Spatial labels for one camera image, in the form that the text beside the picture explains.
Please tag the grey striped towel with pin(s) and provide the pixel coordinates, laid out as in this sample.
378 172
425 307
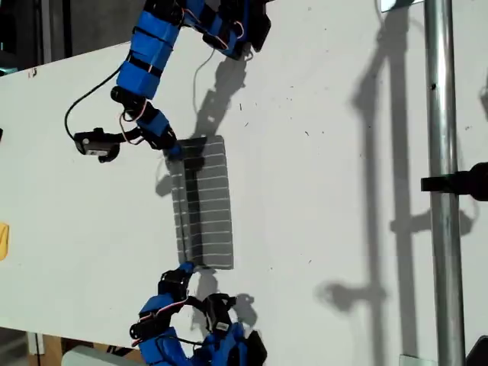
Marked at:
215 213

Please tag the white container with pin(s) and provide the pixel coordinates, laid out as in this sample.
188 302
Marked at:
87 358

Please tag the wooden table leg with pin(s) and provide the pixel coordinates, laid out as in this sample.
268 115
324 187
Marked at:
51 345

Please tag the white table leg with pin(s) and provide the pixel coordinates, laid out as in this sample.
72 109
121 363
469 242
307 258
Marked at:
34 343

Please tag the grey vertical bar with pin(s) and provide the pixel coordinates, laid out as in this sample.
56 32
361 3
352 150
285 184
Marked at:
45 30

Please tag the yellow object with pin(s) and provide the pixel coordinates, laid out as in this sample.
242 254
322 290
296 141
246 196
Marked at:
3 240

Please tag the pale flat plate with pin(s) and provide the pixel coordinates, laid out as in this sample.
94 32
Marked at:
415 360

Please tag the black clamp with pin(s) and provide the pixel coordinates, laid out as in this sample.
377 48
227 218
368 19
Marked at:
457 183

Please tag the black round object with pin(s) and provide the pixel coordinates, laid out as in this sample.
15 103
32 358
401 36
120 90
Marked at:
478 352

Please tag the short black camera stalk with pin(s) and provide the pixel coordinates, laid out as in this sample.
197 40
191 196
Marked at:
129 135
196 301

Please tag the black camera box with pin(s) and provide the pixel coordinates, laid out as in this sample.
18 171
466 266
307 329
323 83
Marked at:
217 312
91 143

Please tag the steel post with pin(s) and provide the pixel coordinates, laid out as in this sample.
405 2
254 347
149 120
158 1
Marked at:
442 114

